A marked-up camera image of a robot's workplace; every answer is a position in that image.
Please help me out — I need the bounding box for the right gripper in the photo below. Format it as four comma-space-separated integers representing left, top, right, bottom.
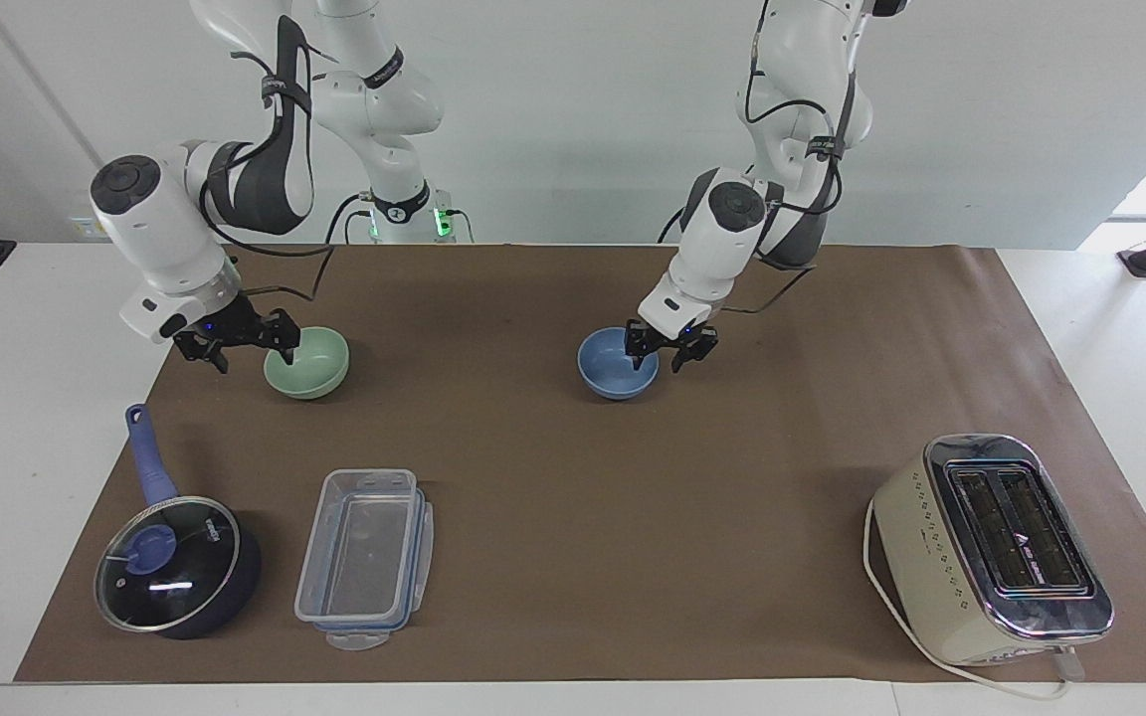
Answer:
172, 289, 303, 376

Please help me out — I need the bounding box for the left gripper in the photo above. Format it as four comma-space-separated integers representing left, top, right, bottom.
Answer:
625, 318, 720, 375

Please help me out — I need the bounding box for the blue bowl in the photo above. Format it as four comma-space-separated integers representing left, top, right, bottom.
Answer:
576, 328, 662, 402

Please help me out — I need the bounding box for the green bowl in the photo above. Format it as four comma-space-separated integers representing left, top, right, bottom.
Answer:
263, 325, 351, 402

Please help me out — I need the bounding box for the clear plastic container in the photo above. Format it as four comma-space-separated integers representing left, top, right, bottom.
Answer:
294, 467, 427, 631

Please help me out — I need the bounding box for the glass lid with blue knob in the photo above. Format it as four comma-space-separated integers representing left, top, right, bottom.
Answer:
95, 494, 242, 633

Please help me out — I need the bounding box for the clear container lid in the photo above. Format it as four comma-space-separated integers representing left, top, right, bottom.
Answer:
312, 487, 436, 652

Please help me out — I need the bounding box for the cream toaster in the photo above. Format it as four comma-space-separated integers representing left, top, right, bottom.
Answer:
870, 433, 1116, 668

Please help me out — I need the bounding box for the dark saucepan with blue handle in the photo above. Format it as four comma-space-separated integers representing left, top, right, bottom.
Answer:
94, 402, 263, 641

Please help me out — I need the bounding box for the white power cord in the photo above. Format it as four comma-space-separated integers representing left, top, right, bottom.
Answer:
862, 496, 1087, 701

